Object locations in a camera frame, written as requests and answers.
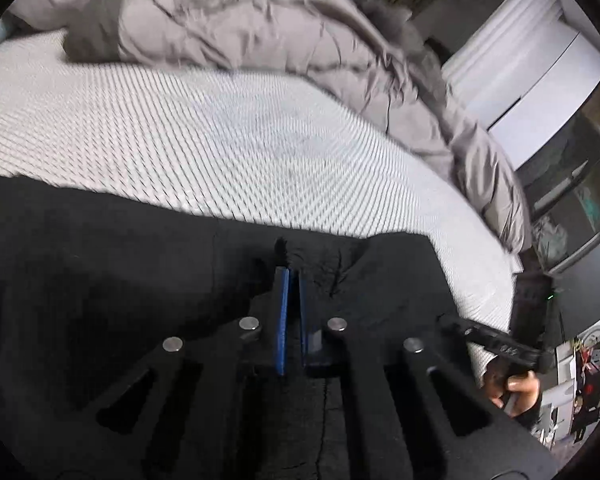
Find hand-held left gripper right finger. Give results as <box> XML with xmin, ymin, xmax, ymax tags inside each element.
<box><xmin>298</xmin><ymin>270</ymin><xmax>561</xmax><ymax>480</ymax></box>

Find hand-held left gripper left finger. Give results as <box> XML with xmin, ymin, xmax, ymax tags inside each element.
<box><xmin>55</xmin><ymin>266</ymin><xmax>291</xmax><ymax>480</ymax></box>

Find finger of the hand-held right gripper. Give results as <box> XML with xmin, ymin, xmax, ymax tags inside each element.
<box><xmin>436</xmin><ymin>312</ymin><xmax>486</xmax><ymax>345</ymax></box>

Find black pants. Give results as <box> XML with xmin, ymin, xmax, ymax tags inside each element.
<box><xmin>0</xmin><ymin>170</ymin><xmax>511</xmax><ymax>480</ymax></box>

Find person's right hand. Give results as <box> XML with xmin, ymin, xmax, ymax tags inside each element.
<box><xmin>481</xmin><ymin>366</ymin><xmax>542</xmax><ymax>419</ymax></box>

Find white cluttered shelf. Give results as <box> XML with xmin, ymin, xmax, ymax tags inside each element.
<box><xmin>545</xmin><ymin>324</ymin><xmax>600</xmax><ymax>448</ymax></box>

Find dark glass door cabinet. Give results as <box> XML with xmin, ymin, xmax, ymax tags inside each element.
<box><xmin>514</xmin><ymin>75</ymin><xmax>600</xmax><ymax>277</ymax></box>

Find white textured mattress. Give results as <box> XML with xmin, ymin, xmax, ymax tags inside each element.
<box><xmin>0</xmin><ymin>30</ymin><xmax>523</xmax><ymax>376</ymax></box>

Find white wardrobe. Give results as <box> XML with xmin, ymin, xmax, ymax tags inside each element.
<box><xmin>440</xmin><ymin>0</ymin><xmax>600</xmax><ymax>171</ymax></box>

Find grey duvet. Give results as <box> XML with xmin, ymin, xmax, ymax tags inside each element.
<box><xmin>10</xmin><ymin>0</ymin><xmax>533</xmax><ymax>253</ymax></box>

